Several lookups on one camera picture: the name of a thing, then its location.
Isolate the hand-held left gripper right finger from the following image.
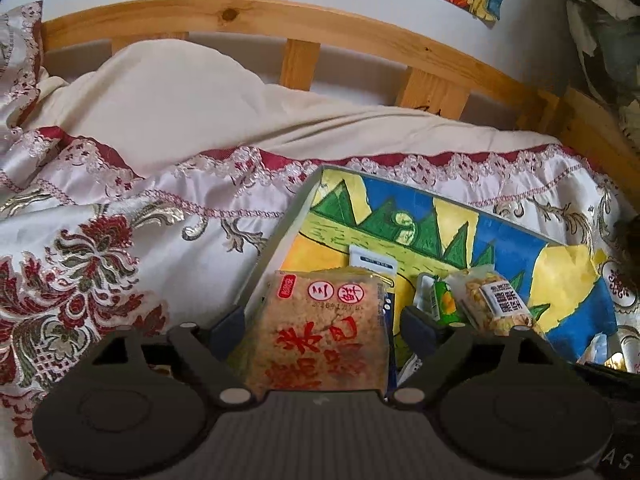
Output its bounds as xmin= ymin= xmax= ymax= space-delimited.
xmin=387 ymin=305 xmax=552 ymax=407

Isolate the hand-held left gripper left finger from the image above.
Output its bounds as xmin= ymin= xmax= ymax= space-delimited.
xmin=92 ymin=305 xmax=257 ymax=407

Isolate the orange clear snack packet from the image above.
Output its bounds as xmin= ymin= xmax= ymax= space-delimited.
xmin=575 ymin=327 xmax=629 ymax=374

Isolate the blue green nut snack pack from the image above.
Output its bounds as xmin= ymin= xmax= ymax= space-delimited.
xmin=412 ymin=267 xmax=537 ymax=337

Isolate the white snack packet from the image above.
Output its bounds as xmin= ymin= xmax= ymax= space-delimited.
xmin=349 ymin=245 xmax=399 ymax=282

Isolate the rice cracker pack red print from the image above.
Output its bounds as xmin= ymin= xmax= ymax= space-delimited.
xmin=244 ymin=269 xmax=397 ymax=395

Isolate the grey metal tray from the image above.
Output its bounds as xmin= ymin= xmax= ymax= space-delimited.
xmin=232 ymin=164 xmax=603 ymax=367

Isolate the colourful drawing tray liner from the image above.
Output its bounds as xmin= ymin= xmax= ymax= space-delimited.
xmin=280 ymin=167 xmax=608 ymax=367

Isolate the floral satin quilt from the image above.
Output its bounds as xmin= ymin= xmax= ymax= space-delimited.
xmin=0 ymin=0 xmax=640 ymax=461

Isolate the cream pillow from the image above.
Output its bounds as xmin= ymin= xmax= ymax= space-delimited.
xmin=20 ymin=40 xmax=562 ymax=182

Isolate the dark floral cloth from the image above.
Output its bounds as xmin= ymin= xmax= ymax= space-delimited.
xmin=562 ymin=0 xmax=640 ymax=127

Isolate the wooden bed frame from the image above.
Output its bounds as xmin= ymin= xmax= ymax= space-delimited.
xmin=42 ymin=0 xmax=640 ymax=197

